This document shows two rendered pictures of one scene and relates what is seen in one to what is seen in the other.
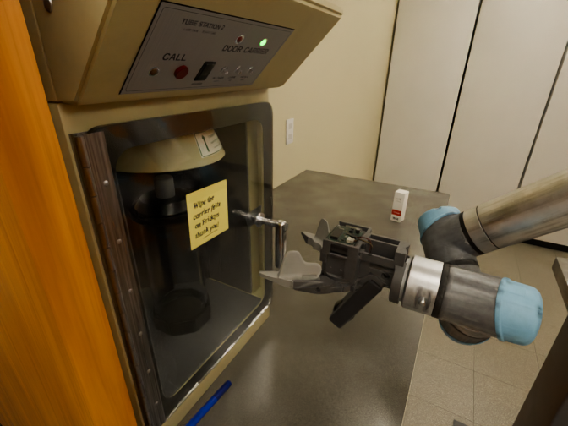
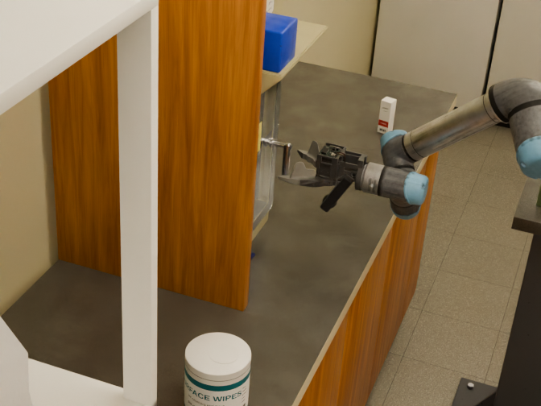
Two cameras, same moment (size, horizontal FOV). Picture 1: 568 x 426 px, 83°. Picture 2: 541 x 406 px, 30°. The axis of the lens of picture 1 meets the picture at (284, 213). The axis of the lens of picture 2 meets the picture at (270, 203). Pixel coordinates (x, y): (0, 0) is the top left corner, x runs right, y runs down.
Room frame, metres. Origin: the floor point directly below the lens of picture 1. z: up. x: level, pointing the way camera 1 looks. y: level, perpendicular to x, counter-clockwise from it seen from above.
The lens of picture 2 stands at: (-1.70, 0.41, 2.38)
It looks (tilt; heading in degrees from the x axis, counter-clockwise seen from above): 31 degrees down; 350
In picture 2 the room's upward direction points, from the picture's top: 4 degrees clockwise
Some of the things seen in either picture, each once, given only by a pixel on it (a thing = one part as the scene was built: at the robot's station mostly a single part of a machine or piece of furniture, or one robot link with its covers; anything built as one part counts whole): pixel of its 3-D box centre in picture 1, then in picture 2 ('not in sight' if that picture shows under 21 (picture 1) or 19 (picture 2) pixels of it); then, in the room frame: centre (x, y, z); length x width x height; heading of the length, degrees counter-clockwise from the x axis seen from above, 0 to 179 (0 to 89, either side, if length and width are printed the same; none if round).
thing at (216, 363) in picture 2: not in sight; (216, 381); (-0.17, 0.23, 1.02); 0.13 x 0.13 x 0.15
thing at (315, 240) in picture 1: (321, 234); (313, 151); (0.50, -0.07, 1.17); 0.09 x 0.03 x 0.06; 26
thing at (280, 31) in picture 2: not in sight; (266, 41); (0.29, 0.10, 1.56); 0.10 x 0.10 x 0.09; 62
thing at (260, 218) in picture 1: (272, 241); (280, 157); (0.48, 0.02, 1.17); 0.05 x 0.03 x 0.10; 61
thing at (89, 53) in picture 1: (236, 43); (280, 64); (0.38, 0.05, 1.46); 0.32 x 0.12 x 0.10; 152
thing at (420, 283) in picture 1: (418, 285); (372, 179); (0.36, -0.19, 1.17); 0.08 x 0.05 x 0.08; 152
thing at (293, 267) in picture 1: (290, 267); (297, 171); (0.40, -0.01, 1.17); 0.09 x 0.03 x 0.06; 98
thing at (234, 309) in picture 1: (216, 253); (253, 164); (0.40, 0.10, 1.19); 0.30 x 0.01 x 0.40; 151
